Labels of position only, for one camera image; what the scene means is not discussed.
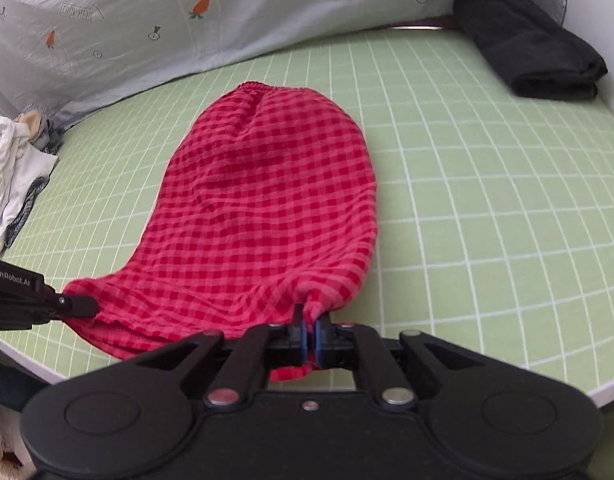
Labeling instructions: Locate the dark blue patterned garment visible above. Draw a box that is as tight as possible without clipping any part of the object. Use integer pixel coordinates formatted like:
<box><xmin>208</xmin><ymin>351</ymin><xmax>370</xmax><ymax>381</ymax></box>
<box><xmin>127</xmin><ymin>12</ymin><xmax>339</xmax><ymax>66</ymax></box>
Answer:
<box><xmin>3</xmin><ymin>177</ymin><xmax>50</xmax><ymax>249</ymax></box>

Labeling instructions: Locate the beige cloth item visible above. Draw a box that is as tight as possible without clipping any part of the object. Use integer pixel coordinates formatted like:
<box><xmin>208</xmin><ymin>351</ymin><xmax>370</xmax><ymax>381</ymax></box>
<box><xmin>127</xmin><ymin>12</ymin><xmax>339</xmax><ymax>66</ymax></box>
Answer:
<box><xmin>14</xmin><ymin>110</ymin><xmax>42</xmax><ymax>143</ymax></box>

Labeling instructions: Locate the red checkered garment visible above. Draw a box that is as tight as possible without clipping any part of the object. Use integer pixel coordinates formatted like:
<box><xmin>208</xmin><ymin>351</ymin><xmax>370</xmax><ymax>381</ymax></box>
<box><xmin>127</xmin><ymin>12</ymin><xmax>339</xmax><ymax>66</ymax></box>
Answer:
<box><xmin>67</xmin><ymin>81</ymin><xmax>378</xmax><ymax>360</ymax></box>

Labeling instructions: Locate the green grid mat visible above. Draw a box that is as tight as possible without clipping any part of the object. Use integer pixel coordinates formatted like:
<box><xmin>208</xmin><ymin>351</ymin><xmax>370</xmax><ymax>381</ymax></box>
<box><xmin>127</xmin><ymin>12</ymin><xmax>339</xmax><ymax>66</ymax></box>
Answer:
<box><xmin>5</xmin><ymin>30</ymin><xmax>614</xmax><ymax>405</ymax></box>

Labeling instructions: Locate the folded black garment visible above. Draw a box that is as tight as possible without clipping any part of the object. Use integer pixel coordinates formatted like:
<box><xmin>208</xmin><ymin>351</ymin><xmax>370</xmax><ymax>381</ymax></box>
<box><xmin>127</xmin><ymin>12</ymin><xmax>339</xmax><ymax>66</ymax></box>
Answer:
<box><xmin>453</xmin><ymin>0</ymin><xmax>608</xmax><ymax>102</ymax></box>

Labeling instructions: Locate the white crumpled garment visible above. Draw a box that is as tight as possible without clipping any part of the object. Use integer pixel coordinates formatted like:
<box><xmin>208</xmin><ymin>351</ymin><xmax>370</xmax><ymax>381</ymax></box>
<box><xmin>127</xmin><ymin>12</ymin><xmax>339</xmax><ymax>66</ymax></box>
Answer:
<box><xmin>0</xmin><ymin>116</ymin><xmax>58</xmax><ymax>252</ymax></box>

